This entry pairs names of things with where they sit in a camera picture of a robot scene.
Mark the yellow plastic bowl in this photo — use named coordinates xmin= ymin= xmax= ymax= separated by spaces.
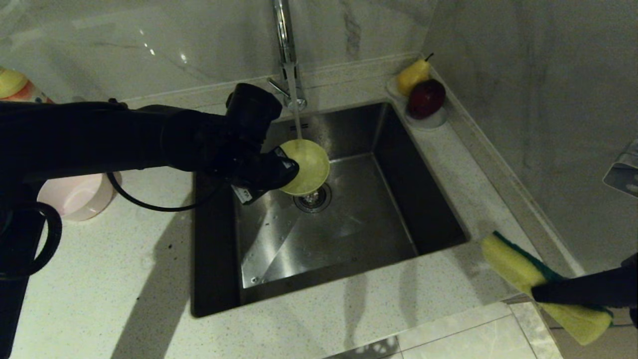
xmin=278 ymin=139 xmax=330 ymax=196

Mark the green and yellow sponge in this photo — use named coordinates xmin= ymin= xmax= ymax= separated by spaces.
xmin=481 ymin=231 xmax=614 ymax=346

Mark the chrome faucet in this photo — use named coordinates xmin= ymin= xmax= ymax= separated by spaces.
xmin=267 ymin=0 xmax=307 ymax=111

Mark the pink plastic bowl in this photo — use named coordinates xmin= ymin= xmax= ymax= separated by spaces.
xmin=37 ymin=172 xmax=123 ymax=221

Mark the yellow-capped dish soap bottle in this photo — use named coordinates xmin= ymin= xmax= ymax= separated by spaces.
xmin=0 ymin=67 xmax=53 ymax=104

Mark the round metal sink drain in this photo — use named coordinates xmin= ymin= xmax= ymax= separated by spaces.
xmin=294 ymin=182 xmax=332 ymax=214

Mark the stainless steel sink basin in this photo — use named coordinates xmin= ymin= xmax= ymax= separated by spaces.
xmin=191 ymin=102 xmax=470 ymax=318

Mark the beige cabinet front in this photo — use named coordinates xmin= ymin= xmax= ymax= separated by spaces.
xmin=501 ymin=294 xmax=638 ymax=359

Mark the small white fruit dish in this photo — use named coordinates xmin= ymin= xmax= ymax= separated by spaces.
xmin=386 ymin=75 xmax=448 ymax=131

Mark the yellow pear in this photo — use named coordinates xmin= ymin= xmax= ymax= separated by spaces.
xmin=397 ymin=53 xmax=434 ymax=96

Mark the dark red apple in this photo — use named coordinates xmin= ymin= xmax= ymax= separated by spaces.
xmin=407 ymin=79 xmax=447 ymax=120

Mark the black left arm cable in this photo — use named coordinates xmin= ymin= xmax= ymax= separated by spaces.
xmin=27 ymin=172 xmax=215 ymax=277

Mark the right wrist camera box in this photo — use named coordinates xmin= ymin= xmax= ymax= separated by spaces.
xmin=603 ymin=140 xmax=638 ymax=197

